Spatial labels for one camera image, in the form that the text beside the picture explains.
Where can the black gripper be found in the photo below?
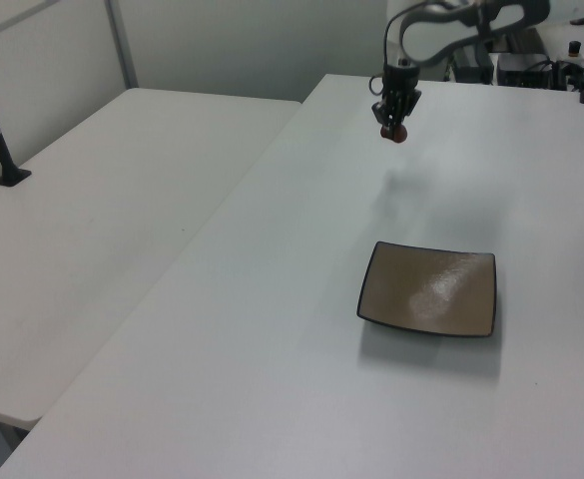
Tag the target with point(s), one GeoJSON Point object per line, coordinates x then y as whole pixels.
{"type": "Point", "coordinates": [401, 80]}

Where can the small round red-brown food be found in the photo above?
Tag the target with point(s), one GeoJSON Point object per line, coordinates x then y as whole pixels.
{"type": "Point", "coordinates": [394, 134]}

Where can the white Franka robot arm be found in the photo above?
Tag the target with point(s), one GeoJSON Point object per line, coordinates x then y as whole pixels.
{"type": "Point", "coordinates": [436, 35]}

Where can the square brown ceramic plate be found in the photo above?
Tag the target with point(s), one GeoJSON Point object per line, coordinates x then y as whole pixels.
{"type": "Point", "coordinates": [428, 292]}

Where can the black equipment box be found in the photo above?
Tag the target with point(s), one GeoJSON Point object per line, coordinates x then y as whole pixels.
{"type": "Point", "coordinates": [523, 67]}

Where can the white side table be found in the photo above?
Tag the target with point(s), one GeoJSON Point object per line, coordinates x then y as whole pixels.
{"type": "Point", "coordinates": [87, 239]}

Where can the grey metal partition post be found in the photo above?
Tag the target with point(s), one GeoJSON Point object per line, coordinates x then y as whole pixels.
{"type": "Point", "coordinates": [122, 45]}

